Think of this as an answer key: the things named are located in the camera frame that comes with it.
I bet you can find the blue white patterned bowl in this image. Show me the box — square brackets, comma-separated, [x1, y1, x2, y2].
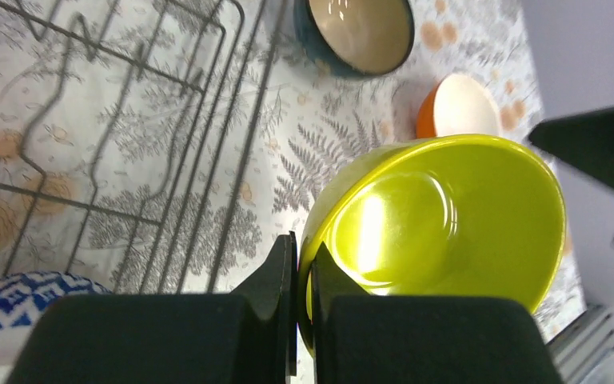
[0, 271, 110, 383]

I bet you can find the orange bowl white inside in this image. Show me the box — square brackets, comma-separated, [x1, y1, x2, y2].
[416, 74, 503, 138]

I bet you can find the dark teal bowl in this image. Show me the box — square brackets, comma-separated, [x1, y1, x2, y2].
[293, 0, 416, 78]

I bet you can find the yellow-green bowl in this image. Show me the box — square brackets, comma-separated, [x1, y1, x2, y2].
[297, 134, 567, 351]

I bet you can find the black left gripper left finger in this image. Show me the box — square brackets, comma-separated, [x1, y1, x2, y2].
[7, 233, 297, 383]

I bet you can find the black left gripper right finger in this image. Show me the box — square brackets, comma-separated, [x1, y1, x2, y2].
[311, 246, 562, 383]

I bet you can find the black wire dish rack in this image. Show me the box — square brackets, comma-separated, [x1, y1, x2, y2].
[0, 1, 289, 293]

